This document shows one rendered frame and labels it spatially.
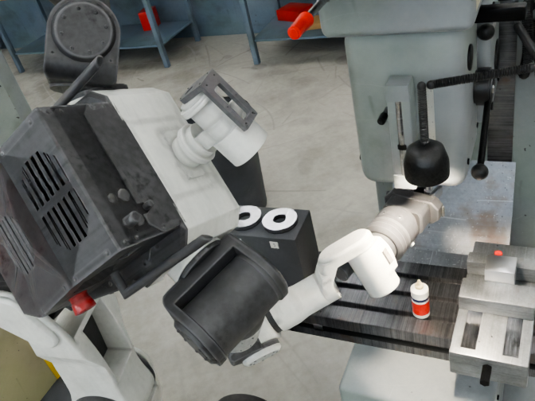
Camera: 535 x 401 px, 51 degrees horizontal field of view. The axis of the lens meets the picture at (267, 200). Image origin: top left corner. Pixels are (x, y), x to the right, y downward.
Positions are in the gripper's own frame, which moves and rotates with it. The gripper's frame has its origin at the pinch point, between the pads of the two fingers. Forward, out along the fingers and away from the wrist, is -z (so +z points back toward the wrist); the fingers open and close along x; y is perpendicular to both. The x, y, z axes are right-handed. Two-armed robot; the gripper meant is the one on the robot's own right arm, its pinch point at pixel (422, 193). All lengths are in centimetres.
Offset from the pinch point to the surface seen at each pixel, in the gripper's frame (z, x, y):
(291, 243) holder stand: 12.2, 29.0, 14.2
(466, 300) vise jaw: 5.6, -11.7, 21.5
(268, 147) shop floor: -160, 196, 122
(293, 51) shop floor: -309, 280, 120
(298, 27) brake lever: 28, 3, -47
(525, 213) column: -41, -9, 32
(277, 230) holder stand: 11.7, 33.2, 12.0
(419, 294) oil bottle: 6.8, -1.2, 23.5
